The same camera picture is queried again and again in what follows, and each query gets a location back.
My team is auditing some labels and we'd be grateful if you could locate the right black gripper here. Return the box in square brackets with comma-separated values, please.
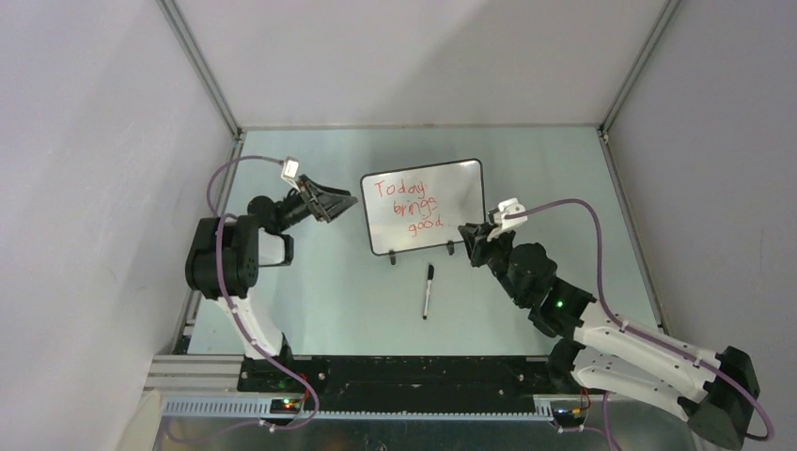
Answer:
[461, 222, 527, 306]

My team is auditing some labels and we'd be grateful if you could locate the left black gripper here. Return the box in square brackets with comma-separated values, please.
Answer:
[275, 174, 355, 233]

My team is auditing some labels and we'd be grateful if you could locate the white board black frame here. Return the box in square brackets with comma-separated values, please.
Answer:
[360, 159, 486, 259]

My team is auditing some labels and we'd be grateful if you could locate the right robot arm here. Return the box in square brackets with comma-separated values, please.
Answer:
[458, 223, 760, 450]

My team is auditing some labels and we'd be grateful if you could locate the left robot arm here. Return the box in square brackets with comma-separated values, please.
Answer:
[185, 175, 357, 392]

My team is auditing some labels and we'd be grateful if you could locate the black whiteboard marker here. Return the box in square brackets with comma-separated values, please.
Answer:
[422, 264, 435, 320]

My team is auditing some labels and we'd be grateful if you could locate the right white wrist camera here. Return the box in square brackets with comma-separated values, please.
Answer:
[487, 197, 527, 241]

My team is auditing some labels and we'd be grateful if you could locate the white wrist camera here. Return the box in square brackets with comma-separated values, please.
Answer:
[280, 157, 299, 189]
[487, 197, 527, 241]

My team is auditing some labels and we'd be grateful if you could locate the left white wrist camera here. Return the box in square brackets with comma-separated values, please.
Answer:
[280, 157, 299, 189]

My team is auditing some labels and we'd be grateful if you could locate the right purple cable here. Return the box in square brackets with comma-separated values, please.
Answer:
[510, 198, 775, 451]

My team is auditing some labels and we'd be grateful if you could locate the purple cable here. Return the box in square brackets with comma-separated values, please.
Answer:
[510, 198, 775, 451]
[162, 155, 321, 444]

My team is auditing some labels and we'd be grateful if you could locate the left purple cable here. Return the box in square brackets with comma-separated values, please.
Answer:
[162, 155, 321, 444]

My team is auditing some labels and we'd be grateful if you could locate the grey cable duct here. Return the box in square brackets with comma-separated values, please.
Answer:
[162, 396, 553, 421]

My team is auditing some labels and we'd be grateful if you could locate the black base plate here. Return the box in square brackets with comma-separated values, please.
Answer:
[237, 355, 581, 413]

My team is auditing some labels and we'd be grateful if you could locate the aluminium frame rail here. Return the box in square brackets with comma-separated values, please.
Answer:
[155, 0, 242, 140]

